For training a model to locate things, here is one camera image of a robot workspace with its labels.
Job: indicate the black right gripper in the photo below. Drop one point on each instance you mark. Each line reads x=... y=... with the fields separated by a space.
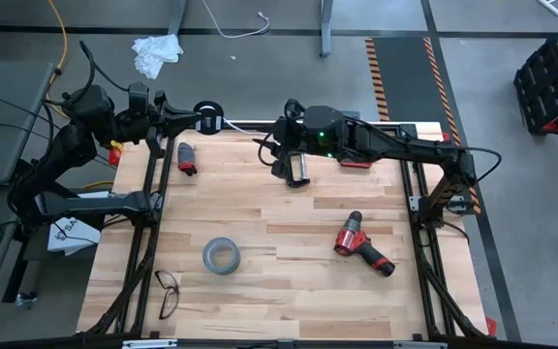
x=291 y=140

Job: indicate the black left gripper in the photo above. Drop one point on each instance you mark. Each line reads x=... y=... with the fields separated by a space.
x=157 y=114

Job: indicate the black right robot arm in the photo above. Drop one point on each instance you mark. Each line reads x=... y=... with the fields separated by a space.
x=405 y=145

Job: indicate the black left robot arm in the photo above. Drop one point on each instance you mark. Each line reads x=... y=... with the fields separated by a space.
x=56 y=155

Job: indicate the grey red utility knife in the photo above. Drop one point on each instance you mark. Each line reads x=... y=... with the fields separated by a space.
x=187 y=155

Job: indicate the black C-clamp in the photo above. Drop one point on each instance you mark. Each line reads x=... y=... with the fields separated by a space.
x=296 y=184

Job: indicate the yellow tag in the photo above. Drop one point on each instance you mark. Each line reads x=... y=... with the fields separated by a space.
x=116 y=145

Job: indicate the white crumpled cloth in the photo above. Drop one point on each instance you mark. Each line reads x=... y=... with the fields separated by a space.
x=155 y=53

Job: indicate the red rimmed tray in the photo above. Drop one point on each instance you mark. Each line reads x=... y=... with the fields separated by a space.
x=356 y=164

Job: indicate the grey table leg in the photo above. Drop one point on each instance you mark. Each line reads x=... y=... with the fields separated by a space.
x=177 y=19
x=326 y=29

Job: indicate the hazard striped floor mat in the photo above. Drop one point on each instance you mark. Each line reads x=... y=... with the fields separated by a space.
x=405 y=77

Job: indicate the white cardboard box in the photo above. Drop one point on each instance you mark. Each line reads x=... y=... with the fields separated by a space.
x=73 y=240

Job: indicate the grey side table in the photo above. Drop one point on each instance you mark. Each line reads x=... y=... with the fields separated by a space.
x=3 y=121

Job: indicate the clear safety glasses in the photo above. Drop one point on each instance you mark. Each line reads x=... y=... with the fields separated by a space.
x=168 y=305

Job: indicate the silver aluminium bar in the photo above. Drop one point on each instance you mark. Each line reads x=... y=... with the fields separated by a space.
x=148 y=344
x=419 y=345

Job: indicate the metal caster wheel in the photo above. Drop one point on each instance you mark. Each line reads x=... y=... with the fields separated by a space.
x=25 y=299

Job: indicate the red black toolbox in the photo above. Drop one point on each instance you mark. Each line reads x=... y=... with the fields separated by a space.
x=545 y=87

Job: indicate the white plastic piece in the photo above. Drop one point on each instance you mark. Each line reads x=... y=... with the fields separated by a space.
x=550 y=7

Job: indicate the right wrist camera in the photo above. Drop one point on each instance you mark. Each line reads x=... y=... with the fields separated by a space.
x=294 y=116

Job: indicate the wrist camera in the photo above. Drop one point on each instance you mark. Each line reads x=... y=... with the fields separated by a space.
x=294 y=116
x=138 y=97

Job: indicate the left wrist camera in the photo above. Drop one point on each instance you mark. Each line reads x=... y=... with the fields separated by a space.
x=138 y=97

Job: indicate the silver mounting bracket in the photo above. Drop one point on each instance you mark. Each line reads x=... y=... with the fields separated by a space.
x=157 y=200
x=415 y=203

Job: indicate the grey duct tape roll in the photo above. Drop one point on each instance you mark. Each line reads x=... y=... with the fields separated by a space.
x=221 y=269

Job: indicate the black aluminium frame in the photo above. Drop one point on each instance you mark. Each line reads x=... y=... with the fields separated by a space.
x=407 y=129

